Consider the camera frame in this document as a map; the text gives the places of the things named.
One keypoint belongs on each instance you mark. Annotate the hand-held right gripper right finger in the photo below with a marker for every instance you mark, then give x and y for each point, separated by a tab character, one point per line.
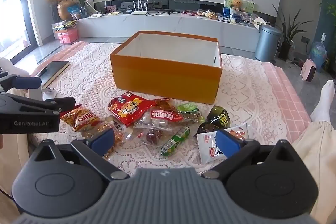
228	141

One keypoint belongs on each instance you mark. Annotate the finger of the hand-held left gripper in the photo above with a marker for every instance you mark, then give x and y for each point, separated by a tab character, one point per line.
27	82
61	103

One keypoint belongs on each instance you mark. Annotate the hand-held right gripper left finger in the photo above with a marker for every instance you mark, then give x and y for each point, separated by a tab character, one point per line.
102	138

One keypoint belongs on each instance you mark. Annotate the clear bread packet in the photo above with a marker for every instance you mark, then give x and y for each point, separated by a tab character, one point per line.
118	131

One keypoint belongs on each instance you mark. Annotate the white snack packet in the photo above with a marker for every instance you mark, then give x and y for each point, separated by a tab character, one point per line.
207	148

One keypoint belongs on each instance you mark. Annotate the orange striped snack bag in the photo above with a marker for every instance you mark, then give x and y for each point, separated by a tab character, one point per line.
78	119

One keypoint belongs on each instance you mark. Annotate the dark green snack packet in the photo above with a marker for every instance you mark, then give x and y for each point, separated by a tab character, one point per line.
219	117

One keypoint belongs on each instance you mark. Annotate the red snack packet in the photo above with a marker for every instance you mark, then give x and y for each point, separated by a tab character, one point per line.
128	108

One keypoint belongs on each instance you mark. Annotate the clear packet of red dates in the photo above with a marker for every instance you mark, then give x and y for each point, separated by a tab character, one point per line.
152	138

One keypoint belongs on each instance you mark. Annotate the green label snack packet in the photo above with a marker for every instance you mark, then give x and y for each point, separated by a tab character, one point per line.
189	109

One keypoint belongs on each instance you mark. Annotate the green candy tube packet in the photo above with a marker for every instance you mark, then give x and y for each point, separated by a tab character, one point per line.
174	142

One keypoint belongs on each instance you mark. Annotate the clear packet with red label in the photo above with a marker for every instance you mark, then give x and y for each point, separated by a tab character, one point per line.
162	116

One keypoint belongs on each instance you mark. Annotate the brown snack packet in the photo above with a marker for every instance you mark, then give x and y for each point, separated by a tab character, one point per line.
165	102

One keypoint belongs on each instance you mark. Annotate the orange cardboard box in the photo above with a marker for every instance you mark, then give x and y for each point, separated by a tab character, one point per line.
168	74

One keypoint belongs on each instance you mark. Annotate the white charger block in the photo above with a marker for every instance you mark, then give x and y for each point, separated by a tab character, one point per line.
50	94

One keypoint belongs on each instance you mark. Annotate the black notebook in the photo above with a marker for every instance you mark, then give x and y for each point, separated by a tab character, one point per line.
53	71

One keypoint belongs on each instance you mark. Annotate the person's left leg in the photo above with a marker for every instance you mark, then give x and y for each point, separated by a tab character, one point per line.
13	150

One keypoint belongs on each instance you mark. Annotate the person's leg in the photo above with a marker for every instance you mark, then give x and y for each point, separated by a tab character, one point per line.
320	155
13	150

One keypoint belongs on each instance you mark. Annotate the white lace blanket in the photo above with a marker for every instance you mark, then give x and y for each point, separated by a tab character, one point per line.
249	98

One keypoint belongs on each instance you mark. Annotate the pink storage boxes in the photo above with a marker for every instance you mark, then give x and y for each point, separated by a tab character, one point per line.
67	35

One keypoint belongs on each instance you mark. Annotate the pink checked bedsheet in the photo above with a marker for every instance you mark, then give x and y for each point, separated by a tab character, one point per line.
288	98

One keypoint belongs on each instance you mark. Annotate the orange round vase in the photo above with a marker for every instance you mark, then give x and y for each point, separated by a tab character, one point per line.
64	10

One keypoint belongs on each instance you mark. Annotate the person's right leg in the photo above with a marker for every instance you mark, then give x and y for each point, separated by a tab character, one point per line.
320	155

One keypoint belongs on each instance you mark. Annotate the grey metal trash can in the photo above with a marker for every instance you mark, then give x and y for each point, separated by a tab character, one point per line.
266	43

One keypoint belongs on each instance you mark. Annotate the pink space heater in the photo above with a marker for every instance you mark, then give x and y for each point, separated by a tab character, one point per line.
307	70

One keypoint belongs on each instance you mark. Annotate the white router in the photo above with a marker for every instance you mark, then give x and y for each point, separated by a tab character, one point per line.
139	10

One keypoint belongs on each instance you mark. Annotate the blue water bottle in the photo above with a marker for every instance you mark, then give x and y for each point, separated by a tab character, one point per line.
318	53

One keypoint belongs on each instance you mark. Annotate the potted long-leaf plant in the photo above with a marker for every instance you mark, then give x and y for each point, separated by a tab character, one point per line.
287	29

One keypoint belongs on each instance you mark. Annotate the snack bags on cabinet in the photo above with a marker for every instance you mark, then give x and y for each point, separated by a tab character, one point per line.
208	14

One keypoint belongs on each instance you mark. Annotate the white marble television cabinet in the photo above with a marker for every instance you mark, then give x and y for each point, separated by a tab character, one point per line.
170	24

